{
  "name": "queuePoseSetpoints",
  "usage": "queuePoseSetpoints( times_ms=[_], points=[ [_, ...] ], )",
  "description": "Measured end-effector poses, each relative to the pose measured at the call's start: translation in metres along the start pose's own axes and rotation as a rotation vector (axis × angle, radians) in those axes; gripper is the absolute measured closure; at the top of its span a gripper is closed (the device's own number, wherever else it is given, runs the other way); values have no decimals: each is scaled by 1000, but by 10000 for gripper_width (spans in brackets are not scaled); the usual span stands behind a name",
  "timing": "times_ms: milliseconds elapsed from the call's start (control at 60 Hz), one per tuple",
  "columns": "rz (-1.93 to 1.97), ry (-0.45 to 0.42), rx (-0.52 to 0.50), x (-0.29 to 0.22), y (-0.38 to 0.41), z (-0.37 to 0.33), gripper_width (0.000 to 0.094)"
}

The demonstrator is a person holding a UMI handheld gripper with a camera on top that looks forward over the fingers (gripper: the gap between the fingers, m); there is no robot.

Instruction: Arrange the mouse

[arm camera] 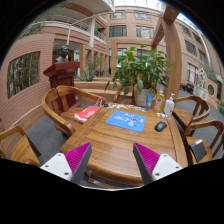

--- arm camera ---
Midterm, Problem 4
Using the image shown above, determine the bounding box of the white pump bottle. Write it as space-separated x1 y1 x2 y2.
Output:
164 93 175 115

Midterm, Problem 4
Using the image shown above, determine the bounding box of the wooden armchair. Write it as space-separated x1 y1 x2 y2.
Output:
172 95 210 129
182 119 224 165
41 85 106 136

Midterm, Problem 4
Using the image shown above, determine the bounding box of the blue mouse pad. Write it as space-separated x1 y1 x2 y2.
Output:
106 110 146 132

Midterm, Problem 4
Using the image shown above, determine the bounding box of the yellow liquid bottle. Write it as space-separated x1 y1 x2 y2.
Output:
154 89 164 112

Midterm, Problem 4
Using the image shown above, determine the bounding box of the potted green plant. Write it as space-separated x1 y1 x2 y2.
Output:
106 47 173 106

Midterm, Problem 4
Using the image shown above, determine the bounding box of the black notebook on chair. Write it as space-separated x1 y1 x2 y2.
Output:
190 139 207 162

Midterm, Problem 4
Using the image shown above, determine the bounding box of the bronze bust statue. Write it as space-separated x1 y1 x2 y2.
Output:
55 45 69 63

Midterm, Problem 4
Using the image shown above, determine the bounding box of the red and white bag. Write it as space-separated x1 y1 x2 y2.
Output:
74 98 103 123

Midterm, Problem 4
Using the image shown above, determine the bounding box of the wooden armchair far left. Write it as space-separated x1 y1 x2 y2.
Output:
41 85 106 136

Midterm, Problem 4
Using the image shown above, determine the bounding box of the wooden chair behind table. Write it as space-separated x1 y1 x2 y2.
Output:
113 86 133 104

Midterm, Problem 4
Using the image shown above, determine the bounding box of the blue tube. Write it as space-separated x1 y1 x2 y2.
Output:
146 93 154 111

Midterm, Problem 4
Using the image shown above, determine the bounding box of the wooden armchair near right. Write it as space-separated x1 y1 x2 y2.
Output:
182 119 224 165

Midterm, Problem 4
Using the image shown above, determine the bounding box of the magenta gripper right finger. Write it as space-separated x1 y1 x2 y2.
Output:
132 142 184 186

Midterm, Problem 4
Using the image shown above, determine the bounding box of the wooden armchair far right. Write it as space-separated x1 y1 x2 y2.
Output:
172 95 210 129

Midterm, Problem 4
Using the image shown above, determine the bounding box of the wooden chair near left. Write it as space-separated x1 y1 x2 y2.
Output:
0 126 41 167

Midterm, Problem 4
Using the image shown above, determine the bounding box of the wooden pergola post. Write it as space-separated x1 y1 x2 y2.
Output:
151 3 182 99

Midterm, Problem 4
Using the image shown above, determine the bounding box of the black computer mouse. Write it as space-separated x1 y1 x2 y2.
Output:
154 121 167 132

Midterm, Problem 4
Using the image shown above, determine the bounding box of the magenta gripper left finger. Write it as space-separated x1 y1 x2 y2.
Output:
39 141 93 186

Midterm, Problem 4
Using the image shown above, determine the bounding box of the dark red wooden pedestal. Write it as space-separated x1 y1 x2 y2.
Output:
44 61 80 115

